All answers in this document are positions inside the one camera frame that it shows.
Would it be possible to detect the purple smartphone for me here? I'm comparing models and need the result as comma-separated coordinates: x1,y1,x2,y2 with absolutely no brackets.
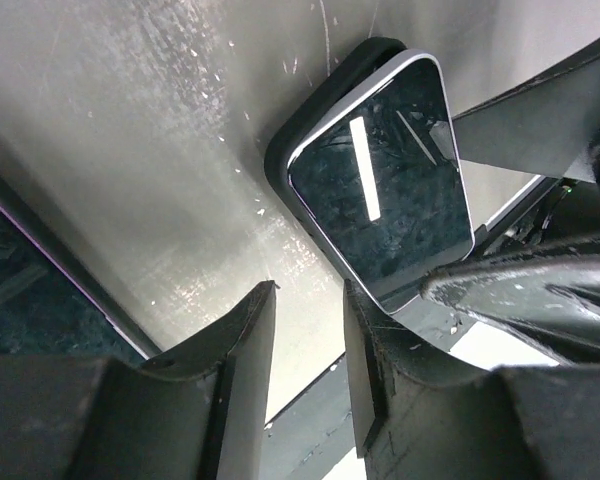
0,208,146,365

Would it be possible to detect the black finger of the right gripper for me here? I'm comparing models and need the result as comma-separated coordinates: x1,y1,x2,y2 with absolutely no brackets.
453,38,600,178
420,233,600,363

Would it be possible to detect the black phone case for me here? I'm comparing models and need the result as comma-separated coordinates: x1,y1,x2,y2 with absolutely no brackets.
264,37,406,280
0,177,162,361

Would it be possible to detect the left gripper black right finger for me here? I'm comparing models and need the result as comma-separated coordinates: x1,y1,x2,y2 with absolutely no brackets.
343,282,600,479

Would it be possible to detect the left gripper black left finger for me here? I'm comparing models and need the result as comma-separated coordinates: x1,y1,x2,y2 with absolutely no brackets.
0,281,276,479

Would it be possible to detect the black screen white smartphone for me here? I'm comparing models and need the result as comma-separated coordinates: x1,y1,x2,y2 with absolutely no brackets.
286,49,475,314

